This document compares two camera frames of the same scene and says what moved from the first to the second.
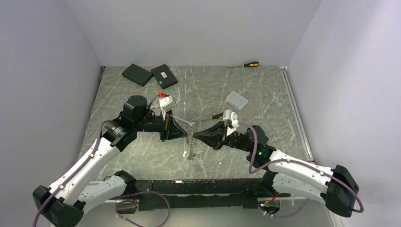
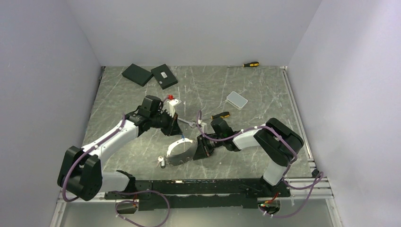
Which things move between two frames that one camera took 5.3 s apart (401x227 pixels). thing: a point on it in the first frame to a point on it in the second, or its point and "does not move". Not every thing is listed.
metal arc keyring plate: (192, 154) to (177, 160)
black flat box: (137, 74) does not move
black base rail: (222, 192) does not move
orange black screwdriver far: (250, 64) does not move
